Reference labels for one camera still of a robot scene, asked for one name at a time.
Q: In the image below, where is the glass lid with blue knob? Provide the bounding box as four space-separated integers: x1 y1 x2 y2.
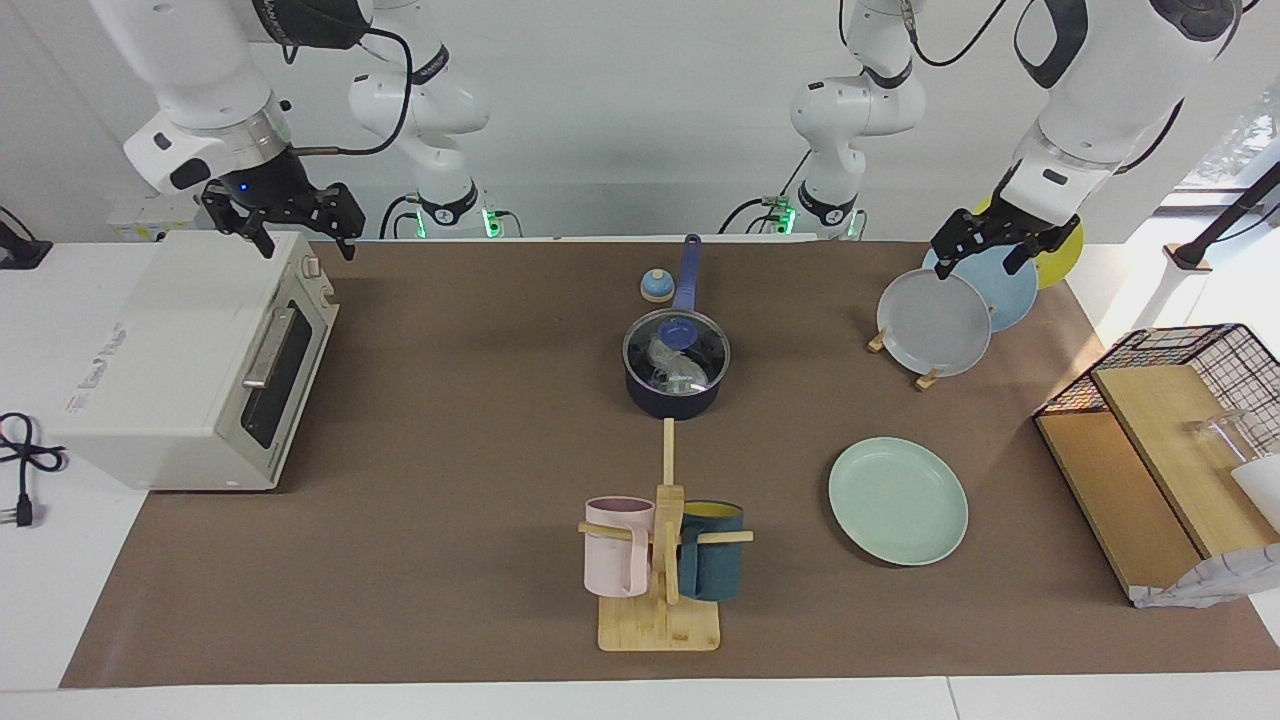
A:
623 309 732 395

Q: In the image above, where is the white vermicelli bundle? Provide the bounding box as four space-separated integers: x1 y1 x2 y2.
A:
645 335 711 393

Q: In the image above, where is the light blue plate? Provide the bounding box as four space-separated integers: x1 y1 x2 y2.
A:
922 240 1039 333

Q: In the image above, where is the yellow plate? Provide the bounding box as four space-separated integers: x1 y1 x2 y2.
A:
975 195 1085 291

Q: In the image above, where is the grey plate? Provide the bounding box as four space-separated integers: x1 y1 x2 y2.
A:
877 268 993 378

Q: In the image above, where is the wooden plate rack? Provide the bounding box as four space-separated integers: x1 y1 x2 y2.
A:
867 325 946 392

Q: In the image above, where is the light green plate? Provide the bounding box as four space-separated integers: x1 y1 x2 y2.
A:
828 437 969 567

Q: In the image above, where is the beige toaster oven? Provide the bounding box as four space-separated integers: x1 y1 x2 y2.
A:
48 230 341 493

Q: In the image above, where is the black stand leg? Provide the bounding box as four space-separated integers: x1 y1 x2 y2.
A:
1165 160 1280 273

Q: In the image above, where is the light wooden board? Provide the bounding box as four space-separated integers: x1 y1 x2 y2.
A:
1090 363 1280 561

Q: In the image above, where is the dark wooden board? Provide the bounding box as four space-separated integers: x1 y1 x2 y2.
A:
1035 410 1206 601

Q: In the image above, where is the clear glass beaker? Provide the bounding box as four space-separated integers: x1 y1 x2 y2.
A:
1185 408 1263 471

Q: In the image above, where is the dark blue saucepan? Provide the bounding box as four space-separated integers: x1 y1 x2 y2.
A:
622 234 732 420

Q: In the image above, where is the brown table mat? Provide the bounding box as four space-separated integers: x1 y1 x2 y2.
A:
58 238 1280 689

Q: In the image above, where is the white crumpled bag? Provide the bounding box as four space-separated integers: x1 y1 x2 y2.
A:
1130 543 1280 609

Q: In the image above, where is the teal mug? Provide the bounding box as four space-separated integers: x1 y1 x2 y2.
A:
678 500 745 602

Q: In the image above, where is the pink mug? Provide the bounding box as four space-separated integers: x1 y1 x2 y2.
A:
584 496 656 598

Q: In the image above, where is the wooden mug tree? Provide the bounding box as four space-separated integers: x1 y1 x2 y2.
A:
578 418 754 653

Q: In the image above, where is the black base cable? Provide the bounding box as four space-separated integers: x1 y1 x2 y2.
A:
378 193 421 241
718 150 813 236

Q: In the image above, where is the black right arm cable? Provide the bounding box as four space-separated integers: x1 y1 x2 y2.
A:
285 25 413 159

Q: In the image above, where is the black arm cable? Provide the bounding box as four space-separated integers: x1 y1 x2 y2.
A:
285 25 413 159
895 0 1188 179

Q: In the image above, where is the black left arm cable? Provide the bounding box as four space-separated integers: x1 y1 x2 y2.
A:
895 0 1188 179

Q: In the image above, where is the black clamp mount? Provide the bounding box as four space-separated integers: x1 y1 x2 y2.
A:
0 207 53 271

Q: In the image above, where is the black wire basket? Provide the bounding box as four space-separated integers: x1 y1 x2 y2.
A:
1033 323 1280 471

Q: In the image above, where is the black power cord with plug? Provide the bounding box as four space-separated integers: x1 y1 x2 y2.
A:
0 412 67 528

